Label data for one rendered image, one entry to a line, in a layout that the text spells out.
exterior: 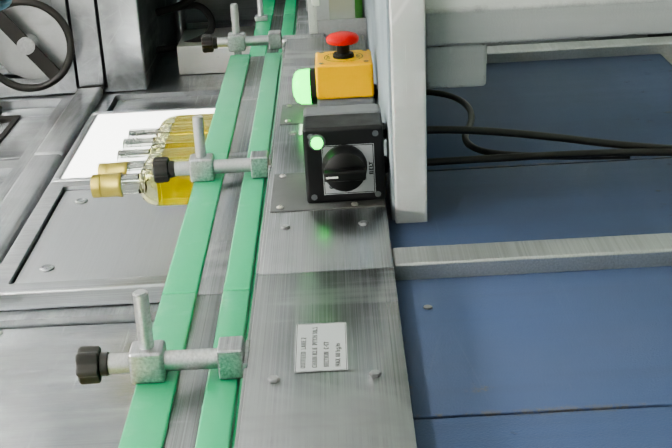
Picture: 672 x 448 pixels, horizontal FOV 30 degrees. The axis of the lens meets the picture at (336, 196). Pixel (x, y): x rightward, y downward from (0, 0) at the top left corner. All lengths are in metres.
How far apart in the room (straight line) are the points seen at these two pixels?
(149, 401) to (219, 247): 0.30
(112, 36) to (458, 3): 1.77
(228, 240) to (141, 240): 0.74
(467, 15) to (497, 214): 0.22
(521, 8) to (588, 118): 0.42
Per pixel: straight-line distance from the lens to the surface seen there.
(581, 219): 1.26
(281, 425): 0.88
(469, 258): 1.13
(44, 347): 1.76
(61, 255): 1.96
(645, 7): 1.21
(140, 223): 2.05
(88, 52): 2.90
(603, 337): 1.03
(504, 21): 1.19
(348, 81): 1.52
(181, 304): 1.11
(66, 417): 1.58
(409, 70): 1.16
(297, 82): 1.54
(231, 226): 1.28
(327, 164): 1.23
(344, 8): 2.01
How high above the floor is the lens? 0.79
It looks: 1 degrees up
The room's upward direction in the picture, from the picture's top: 93 degrees counter-clockwise
